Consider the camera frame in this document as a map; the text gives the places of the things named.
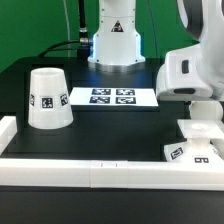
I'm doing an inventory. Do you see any white front rail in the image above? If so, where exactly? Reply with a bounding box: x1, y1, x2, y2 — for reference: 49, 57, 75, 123
0, 158, 224, 191

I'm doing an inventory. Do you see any black cable with connector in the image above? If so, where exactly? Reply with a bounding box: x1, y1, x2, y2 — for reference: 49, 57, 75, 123
38, 0, 94, 59

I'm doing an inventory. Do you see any white lamp bulb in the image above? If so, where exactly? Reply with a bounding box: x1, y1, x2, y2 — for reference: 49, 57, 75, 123
189, 101, 224, 121

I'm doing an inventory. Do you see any white marker sheet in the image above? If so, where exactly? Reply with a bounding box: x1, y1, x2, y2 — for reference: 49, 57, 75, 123
70, 87, 158, 107

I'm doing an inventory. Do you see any white left rail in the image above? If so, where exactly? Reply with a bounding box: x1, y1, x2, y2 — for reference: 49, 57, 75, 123
0, 116, 17, 155

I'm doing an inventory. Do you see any white lamp shade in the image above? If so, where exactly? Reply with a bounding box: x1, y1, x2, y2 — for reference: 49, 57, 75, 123
28, 68, 73, 129

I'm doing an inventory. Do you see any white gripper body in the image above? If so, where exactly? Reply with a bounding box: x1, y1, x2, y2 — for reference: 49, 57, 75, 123
156, 45, 212, 101

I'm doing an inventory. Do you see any white rail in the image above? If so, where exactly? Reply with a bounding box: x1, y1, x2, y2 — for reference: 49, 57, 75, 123
0, 116, 17, 155
0, 158, 224, 191

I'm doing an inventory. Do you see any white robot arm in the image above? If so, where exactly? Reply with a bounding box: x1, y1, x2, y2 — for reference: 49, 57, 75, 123
88, 0, 224, 101

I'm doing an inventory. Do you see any white thin cable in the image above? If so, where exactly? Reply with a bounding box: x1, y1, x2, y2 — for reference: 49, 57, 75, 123
62, 0, 72, 58

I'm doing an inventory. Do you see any white lamp base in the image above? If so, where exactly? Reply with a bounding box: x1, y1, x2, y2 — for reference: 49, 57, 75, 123
164, 119, 224, 164

